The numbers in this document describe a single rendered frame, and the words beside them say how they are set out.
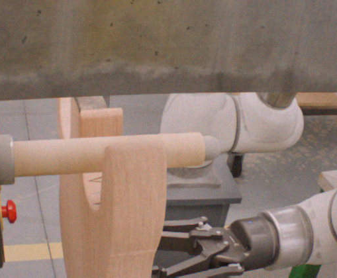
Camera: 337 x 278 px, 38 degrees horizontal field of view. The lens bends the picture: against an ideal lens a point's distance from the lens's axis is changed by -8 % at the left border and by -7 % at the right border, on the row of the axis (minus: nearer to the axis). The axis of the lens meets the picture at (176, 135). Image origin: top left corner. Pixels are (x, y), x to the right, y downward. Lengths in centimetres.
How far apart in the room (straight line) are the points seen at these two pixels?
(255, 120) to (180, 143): 88
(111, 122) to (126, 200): 14
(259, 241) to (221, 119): 71
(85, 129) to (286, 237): 31
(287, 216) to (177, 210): 74
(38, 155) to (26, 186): 212
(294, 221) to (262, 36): 44
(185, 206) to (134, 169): 102
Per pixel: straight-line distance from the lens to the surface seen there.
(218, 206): 144
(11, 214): 83
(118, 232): 42
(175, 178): 142
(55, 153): 46
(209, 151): 50
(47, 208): 244
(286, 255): 70
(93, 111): 52
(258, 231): 68
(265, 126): 136
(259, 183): 282
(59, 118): 68
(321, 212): 71
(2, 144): 45
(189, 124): 133
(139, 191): 40
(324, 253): 72
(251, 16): 29
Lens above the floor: 151
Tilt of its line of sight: 29 degrees down
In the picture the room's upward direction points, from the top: 9 degrees clockwise
